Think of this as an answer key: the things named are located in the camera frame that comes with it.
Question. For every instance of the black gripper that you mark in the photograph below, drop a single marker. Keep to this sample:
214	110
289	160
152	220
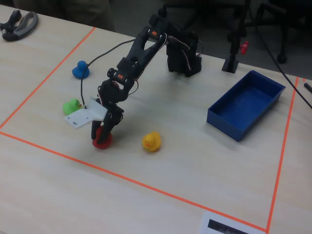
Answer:
110	116

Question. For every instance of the red rubber duck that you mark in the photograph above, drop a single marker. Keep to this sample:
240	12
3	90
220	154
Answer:
105	144

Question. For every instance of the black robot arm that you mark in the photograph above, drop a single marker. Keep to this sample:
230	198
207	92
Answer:
136	53

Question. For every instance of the green rubber duck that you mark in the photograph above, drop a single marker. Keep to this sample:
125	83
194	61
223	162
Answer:
69	107

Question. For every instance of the yellow rubber duck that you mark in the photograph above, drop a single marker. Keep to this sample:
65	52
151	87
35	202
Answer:
151	142

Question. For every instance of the blue rubber duck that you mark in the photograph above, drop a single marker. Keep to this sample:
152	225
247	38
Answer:
78	72

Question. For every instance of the blue plastic box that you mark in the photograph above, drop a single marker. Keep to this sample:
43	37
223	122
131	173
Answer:
246	107

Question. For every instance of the orange tape strip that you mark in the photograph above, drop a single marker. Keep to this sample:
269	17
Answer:
122	176
282	151
48	75

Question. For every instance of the olive clothed person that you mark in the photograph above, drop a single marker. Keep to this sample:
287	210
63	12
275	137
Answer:
73	9

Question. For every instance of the grey black hand tool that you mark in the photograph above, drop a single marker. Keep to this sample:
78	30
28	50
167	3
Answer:
24	24

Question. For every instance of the white paper black print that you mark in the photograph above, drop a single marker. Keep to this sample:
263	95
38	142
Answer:
231	225

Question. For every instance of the red clamp knob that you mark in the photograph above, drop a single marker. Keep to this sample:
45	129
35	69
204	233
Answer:
244	46

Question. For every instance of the black office chair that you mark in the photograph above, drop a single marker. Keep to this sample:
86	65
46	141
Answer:
283	44

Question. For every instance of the black marker pen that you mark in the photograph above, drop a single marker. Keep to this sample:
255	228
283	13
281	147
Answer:
307	87

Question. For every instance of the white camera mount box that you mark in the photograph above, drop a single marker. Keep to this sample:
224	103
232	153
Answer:
83	118

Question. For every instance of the black camera stand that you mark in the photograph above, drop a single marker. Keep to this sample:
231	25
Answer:
230	64

